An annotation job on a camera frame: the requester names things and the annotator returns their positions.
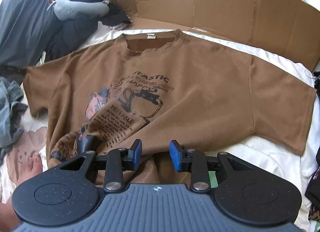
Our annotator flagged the dark grey pillow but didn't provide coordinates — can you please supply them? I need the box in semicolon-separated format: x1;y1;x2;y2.
1;0;62;67

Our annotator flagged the black patterned garment at right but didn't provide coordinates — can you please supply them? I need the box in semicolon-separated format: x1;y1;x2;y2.
305;149;320;222

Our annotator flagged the grey-blue crumpled garment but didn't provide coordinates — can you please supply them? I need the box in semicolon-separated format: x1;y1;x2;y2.
1;77;28;164

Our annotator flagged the grey neck pillow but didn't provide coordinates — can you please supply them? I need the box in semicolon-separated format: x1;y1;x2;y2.
53;0;110;21

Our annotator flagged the cream printed bed sheet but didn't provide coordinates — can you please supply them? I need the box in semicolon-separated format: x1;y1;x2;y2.
0;20;320;232

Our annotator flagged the brown printed t-shirt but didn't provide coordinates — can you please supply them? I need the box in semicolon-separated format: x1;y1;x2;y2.
23;30;316;183

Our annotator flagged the brown cardboard sheet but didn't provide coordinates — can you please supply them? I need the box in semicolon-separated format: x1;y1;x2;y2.
110;0;319;70

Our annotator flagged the black garment under pillow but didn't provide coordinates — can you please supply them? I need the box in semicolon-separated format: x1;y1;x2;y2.
44;3;132;62

